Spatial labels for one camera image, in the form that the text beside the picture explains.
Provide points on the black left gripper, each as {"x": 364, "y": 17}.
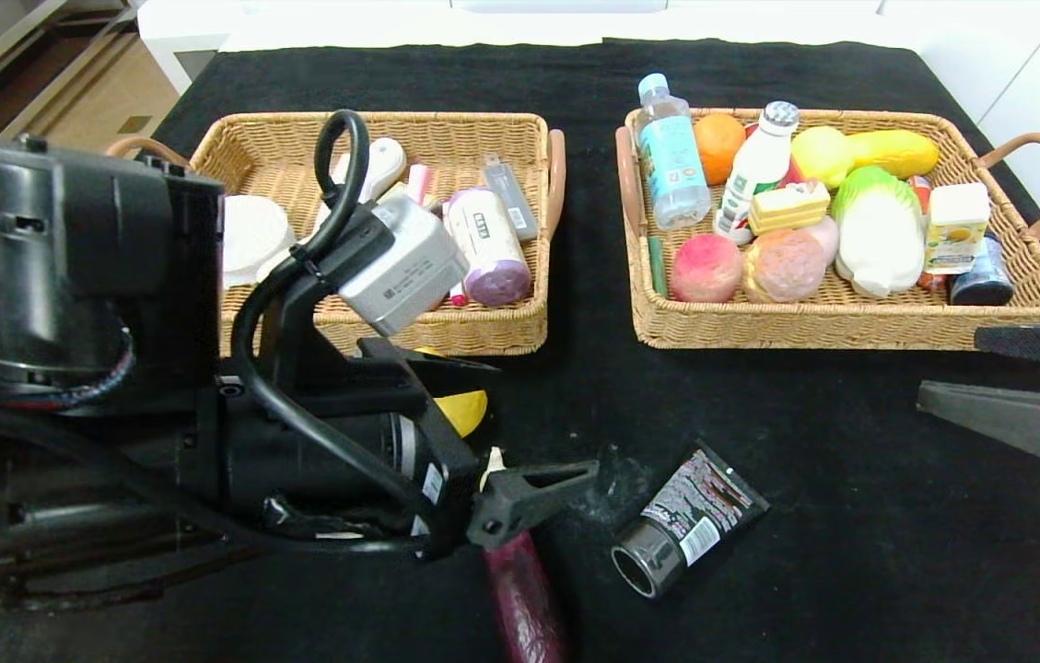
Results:
{"x": 439, "y": 458}

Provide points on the white round ridged disc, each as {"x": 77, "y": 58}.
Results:
{"x": 252, "y": 230}

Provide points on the yellow toy cake slice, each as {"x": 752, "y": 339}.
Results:
{"x": 787, "y": 212}

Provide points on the red soda can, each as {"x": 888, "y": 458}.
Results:
{"x": 796, "y": 173}

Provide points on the wicker basket with household items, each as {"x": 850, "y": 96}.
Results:
{"x": 501, "y": 331}

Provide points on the wicker basket with food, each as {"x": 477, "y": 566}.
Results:
{"x": 731, "y": 322}

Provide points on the yellow toy pear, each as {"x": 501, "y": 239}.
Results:
{"x": 469, "y": 410}

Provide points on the dark blue small jar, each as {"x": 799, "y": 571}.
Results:
{"x": 982, "y": 281}

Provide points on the white marker red cap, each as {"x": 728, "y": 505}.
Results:
{"x": 458, "y": 296}

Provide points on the white juice carton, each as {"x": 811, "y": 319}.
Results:
{"x": 957, "y": 230}

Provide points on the white purple bag roll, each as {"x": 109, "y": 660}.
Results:
{"x": 492, "y": 249}

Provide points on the purple toy eggplant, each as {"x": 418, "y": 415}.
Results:
{"x": 529, "y": 608}

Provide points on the green white toy cabbage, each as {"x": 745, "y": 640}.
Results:
{"x": 879, "y": 239}

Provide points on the small orange-red can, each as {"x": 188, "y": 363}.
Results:
{"x": 920, "y": 189}

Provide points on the black printed squeeze tube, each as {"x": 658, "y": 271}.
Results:
{"x": 695, "y": 511}

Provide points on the yellow toy mango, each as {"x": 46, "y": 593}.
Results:
{"x": 897, "y": 152}

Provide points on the green marker pen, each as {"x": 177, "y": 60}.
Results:
{"x": 657, "y": 267}

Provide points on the white handheld device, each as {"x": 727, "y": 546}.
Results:
{"x": 381, "y": 161}

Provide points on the pink bun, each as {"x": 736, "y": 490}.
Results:
{"x": 782, "y": 267}

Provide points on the pink toy peach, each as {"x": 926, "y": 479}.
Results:
{"x": 706, "y": 269}

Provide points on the yellow-green toy lemon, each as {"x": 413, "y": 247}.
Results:
{"x": 819, "y": 157}

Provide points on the clear water bottle blue label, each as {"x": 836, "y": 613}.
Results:
{"x": 671, "y": 157}

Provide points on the white milk drink bottle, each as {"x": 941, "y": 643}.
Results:
{"x": 754, "y": 166}

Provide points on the orange toy fruit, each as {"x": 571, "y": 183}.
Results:
{"x": 720, "y": 147}

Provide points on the white table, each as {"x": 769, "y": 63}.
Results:
{"x": 344, "y": 23}

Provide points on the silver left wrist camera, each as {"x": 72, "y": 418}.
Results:
{"x": 409, "y": 267}

